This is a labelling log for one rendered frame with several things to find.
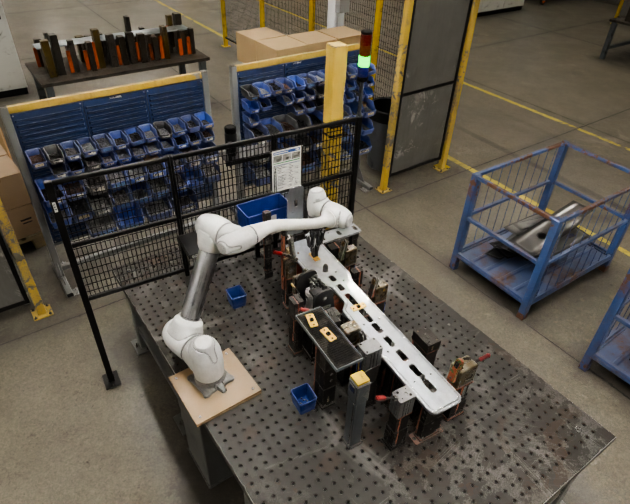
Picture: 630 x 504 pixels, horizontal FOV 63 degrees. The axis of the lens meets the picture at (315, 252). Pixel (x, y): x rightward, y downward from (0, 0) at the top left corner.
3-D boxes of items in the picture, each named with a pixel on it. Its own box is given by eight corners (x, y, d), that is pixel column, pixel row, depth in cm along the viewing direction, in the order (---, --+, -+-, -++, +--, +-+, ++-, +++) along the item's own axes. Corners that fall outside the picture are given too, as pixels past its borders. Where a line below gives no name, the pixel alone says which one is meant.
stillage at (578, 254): (533, 227, 516) (564, 139, 458) (607, 270, 464) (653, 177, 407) (448, 266, 461) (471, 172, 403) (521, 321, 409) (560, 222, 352)
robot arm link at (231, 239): (257, 227, 244) (239, 217, 251) (227, 241, 232) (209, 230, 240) (258, 251, 251) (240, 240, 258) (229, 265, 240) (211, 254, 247)
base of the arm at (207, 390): (210, 404, 254) (208, 397, 251) (186, 378, 267) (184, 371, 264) (240, 383, 264) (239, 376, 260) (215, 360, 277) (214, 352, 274)
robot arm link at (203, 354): (206, 389, 254) (199, 359, 241) (184, 370, 264) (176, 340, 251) (231, 370, 264) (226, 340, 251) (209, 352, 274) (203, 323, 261)
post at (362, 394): (362, 443, 242) (372, 383, 215) (349, 450, 239) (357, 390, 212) (354, 430, 247) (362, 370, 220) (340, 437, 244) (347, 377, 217)
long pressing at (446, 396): (469, 398, 229) (470, 395, 228) (430, 419, 220) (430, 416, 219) (314, 236, 323) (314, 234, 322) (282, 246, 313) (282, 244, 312)
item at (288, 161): (302, 186, 340) (303, 143, 321) (271, 194, 331) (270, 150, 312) (300, 185, 341) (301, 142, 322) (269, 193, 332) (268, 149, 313)
